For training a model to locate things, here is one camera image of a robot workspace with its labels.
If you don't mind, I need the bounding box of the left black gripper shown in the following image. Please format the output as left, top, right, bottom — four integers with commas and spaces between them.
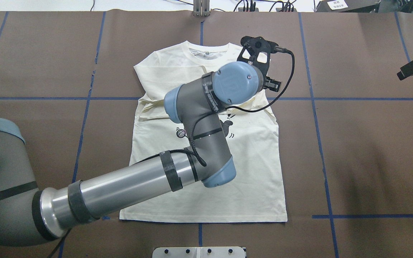
262, 77, 281, 90

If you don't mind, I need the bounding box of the cream long-sleeve printed shirt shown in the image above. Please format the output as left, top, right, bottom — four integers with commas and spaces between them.
119, 41, 288, 223

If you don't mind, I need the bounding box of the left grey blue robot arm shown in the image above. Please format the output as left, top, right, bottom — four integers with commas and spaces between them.
0, 60, 281, 247

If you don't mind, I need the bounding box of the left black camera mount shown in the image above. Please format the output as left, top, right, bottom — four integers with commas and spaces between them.
237, 36, 285, 75

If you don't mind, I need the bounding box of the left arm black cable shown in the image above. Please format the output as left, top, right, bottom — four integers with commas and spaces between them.
185, 48, 295, 167

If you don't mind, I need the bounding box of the aluminium frame post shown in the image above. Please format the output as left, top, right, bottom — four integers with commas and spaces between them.
193, 0, 211, 17

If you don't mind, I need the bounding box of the white pedestal column with base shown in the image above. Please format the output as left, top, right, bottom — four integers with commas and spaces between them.
152, 246, 248, 258

